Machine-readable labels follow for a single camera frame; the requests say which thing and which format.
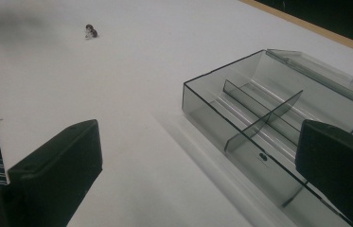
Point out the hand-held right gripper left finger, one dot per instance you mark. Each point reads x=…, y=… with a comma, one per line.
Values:
x=54, y=170

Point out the clear grey compartment box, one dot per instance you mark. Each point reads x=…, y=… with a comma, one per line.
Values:
x=259, y=94

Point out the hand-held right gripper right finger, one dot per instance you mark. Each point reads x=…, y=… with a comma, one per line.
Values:
x=338, y=164

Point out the small dark bead earring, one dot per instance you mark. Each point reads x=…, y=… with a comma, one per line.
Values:
x=91, y=31

